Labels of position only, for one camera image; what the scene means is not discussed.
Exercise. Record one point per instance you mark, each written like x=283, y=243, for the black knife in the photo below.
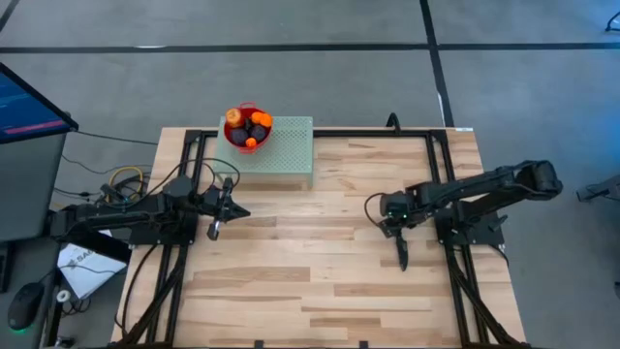
x=402, y=254

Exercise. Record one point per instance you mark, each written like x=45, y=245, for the small red-orange fruit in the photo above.
x=251, y=142

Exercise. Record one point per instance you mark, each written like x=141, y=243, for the white tape roll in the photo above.
x=63, y=295

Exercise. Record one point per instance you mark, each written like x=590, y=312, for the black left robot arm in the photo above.
x=121, y=213

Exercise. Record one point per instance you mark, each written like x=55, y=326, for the black computer mouse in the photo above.
x=24, y=305

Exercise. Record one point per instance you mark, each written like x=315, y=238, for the red plastic colander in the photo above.
x=239, y=148

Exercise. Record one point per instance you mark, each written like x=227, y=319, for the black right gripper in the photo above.
x=399, y=206

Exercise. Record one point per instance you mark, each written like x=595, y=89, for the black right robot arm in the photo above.
x=484, y=186

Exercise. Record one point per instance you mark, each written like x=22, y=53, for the white paper booklet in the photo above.
x=92, y=271

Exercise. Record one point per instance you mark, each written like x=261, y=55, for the computer monitor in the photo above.
x=29, y=169

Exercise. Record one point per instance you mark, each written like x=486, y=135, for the black desk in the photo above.
x=97, y=244

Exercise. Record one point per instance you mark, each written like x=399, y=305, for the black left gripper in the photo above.
x=213, y=201

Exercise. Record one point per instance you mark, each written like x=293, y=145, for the red and yellow apple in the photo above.
x=234, y=117

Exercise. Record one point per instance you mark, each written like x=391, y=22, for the black camera pole mount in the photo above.
x=393, y=121

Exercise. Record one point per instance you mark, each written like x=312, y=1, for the green perforated box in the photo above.
x=290, y=150

